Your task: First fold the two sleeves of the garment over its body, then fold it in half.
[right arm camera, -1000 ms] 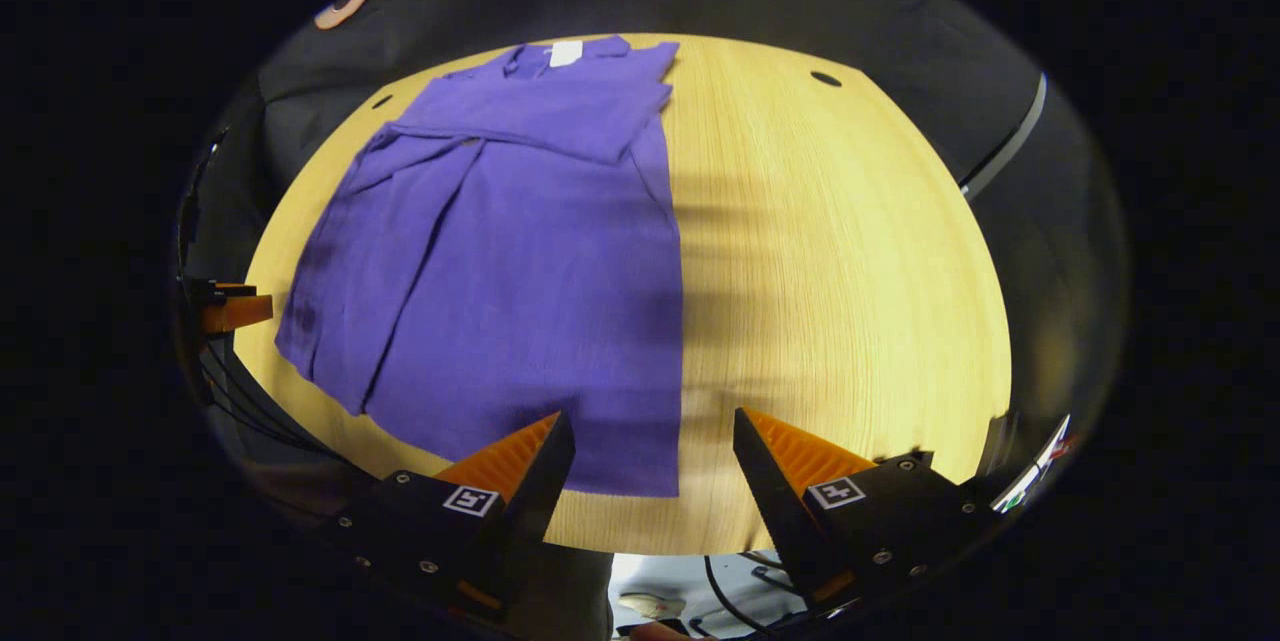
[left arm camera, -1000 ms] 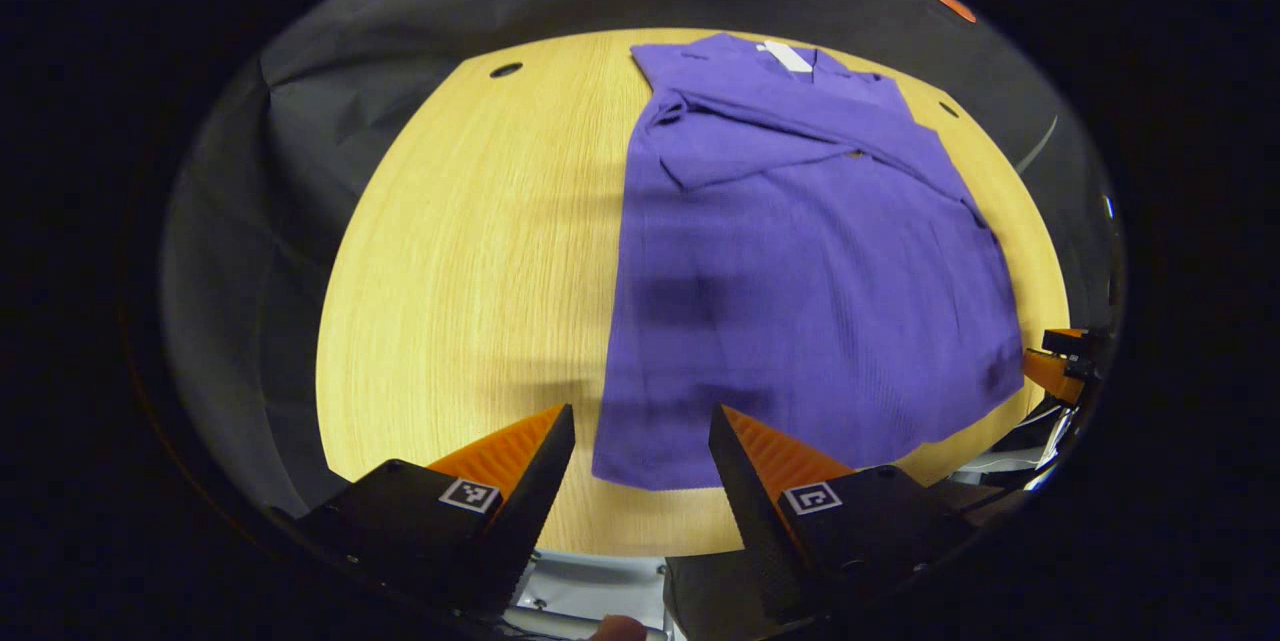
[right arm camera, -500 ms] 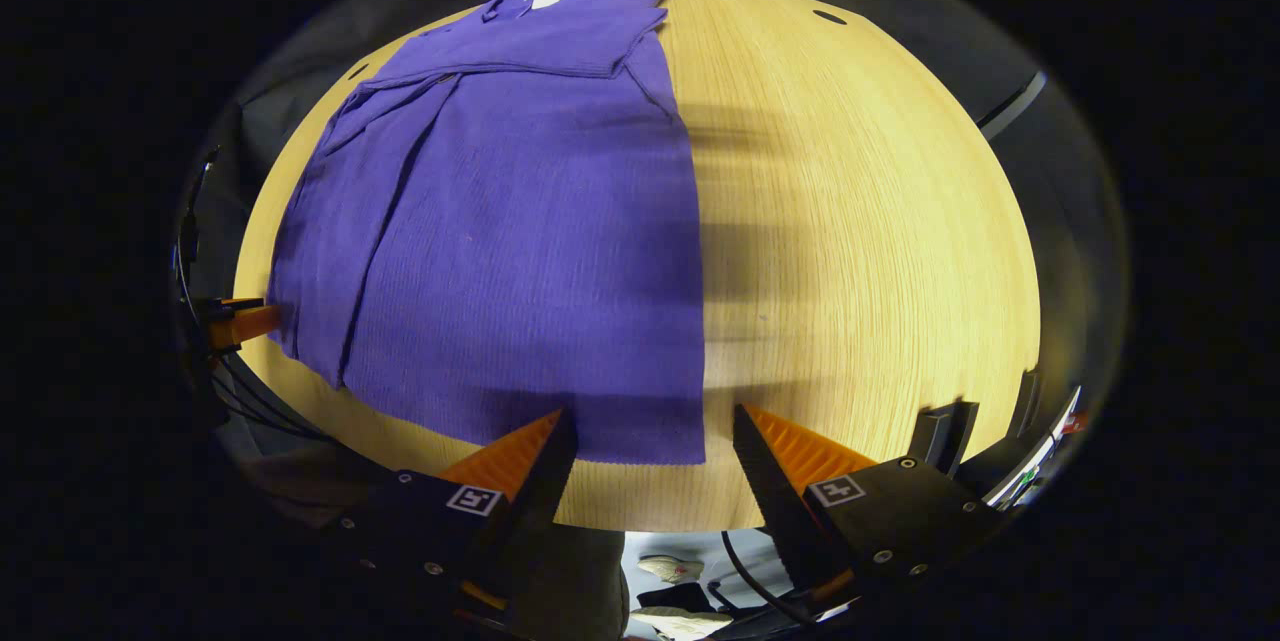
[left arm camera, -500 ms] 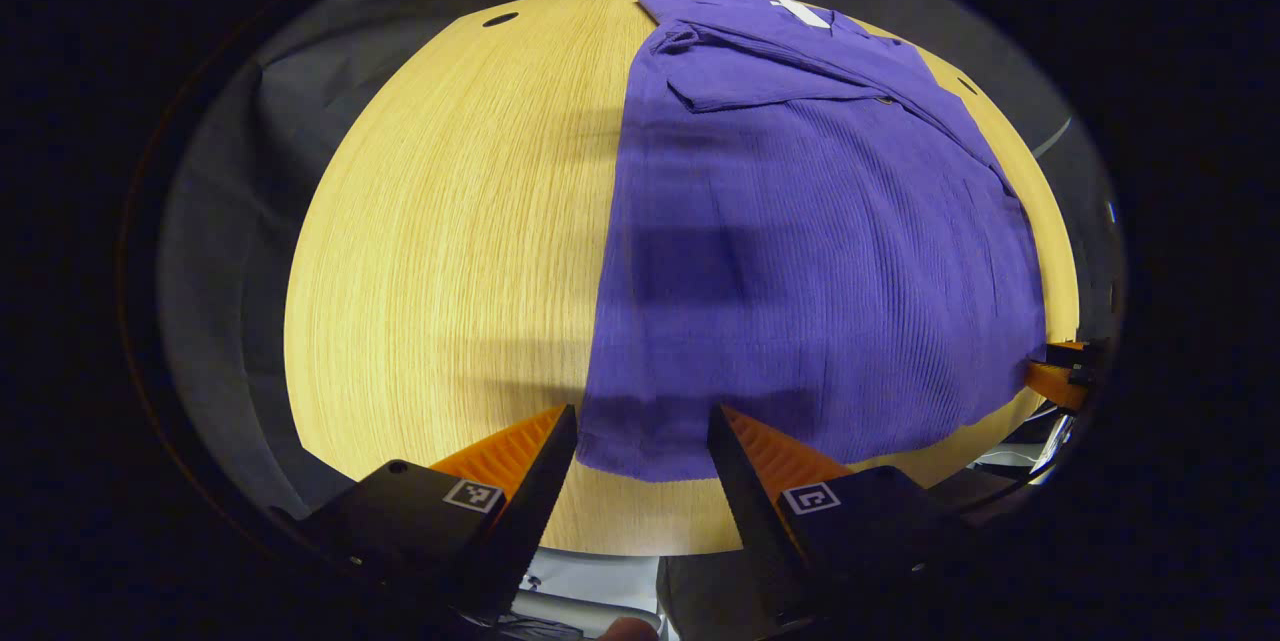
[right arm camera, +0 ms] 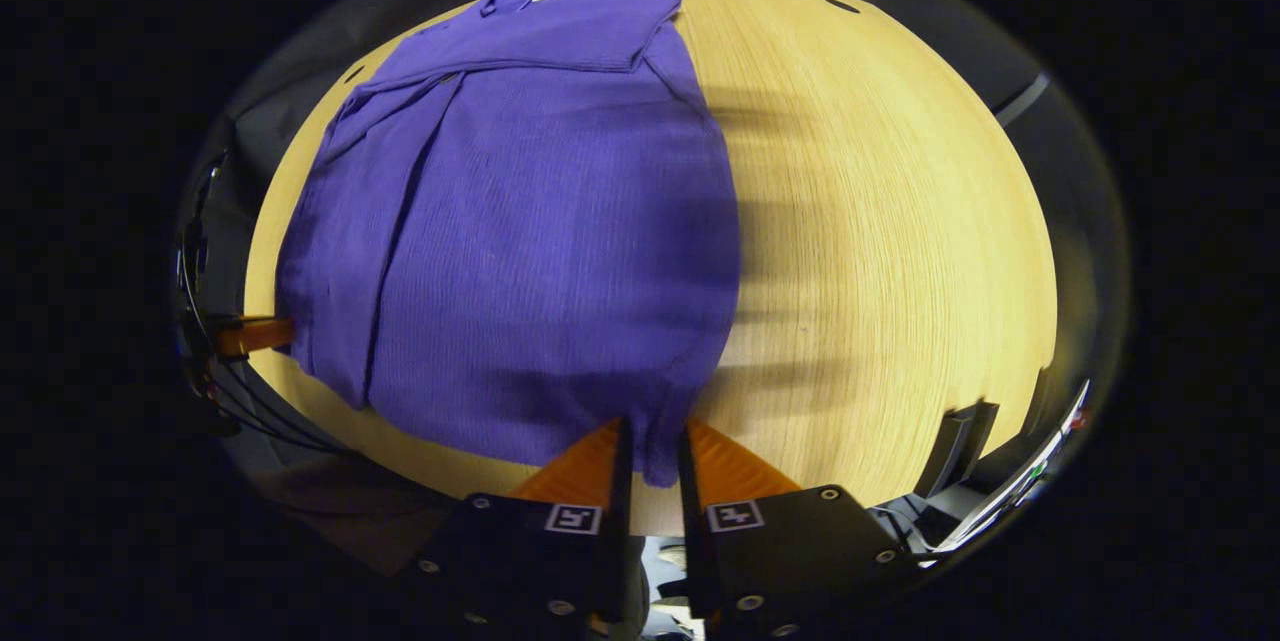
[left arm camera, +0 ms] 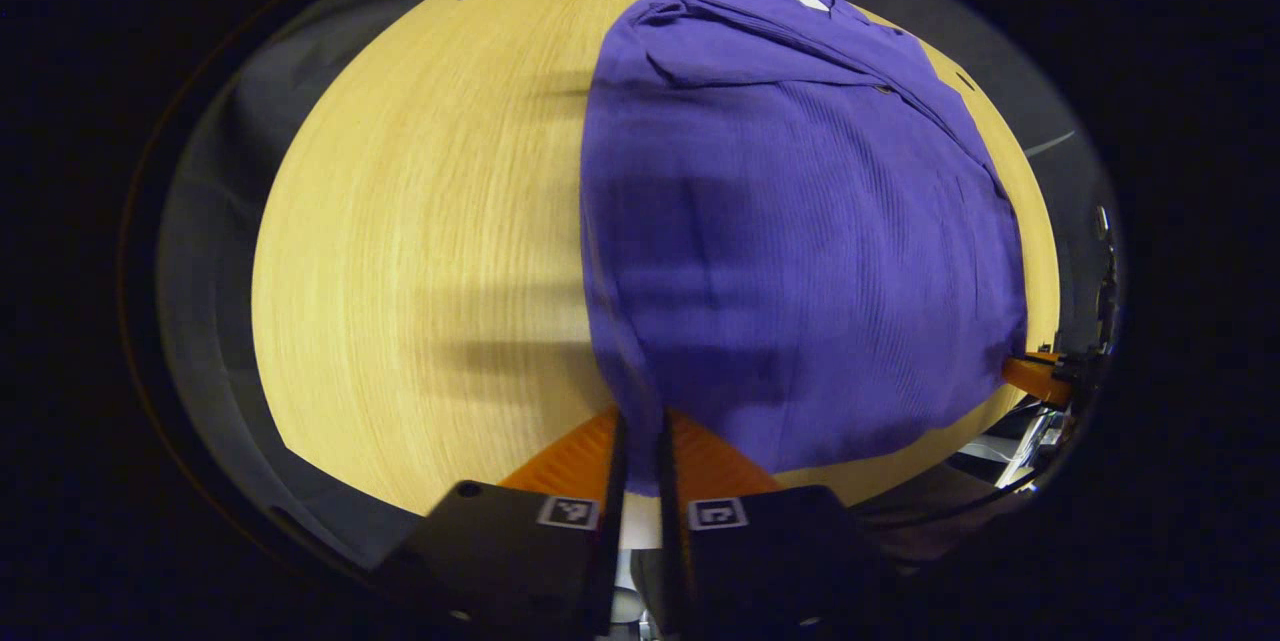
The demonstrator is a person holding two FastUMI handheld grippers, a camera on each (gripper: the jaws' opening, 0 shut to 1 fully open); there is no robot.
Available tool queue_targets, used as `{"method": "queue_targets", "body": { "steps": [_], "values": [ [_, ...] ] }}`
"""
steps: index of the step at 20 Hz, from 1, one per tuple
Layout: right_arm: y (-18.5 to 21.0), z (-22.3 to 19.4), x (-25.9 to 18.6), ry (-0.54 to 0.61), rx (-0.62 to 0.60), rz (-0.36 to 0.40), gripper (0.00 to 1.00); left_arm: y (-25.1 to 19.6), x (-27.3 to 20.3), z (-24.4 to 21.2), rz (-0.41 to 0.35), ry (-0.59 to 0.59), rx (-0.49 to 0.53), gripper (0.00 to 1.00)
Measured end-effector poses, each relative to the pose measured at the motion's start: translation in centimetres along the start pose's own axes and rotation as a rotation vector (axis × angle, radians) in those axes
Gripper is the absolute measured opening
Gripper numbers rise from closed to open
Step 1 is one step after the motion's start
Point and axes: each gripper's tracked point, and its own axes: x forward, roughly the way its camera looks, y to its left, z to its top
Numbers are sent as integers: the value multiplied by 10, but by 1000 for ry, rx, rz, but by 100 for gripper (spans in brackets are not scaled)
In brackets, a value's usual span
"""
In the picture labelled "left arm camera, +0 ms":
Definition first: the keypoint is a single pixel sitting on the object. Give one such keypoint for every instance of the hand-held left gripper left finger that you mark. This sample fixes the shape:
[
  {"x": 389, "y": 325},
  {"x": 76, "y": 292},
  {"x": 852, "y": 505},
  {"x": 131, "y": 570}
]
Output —
[{"x": 615, "y": 521}]

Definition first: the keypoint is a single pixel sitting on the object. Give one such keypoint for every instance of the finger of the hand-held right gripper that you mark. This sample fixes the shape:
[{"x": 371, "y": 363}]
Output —
[{"x": 1035, "y": 379}]

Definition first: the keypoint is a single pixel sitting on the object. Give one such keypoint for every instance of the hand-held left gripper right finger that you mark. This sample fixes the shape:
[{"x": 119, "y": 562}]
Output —
[{"x": 668, "y": 521}]

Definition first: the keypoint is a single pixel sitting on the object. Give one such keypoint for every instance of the purple shirt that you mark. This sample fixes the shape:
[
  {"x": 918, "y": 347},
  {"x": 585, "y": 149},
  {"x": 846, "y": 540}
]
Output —
[{"x": 800, "y": 271}]

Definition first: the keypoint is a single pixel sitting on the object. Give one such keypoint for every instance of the thin grey pole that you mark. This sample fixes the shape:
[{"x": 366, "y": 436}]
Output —
[{"x": 1050, "y": 143}]

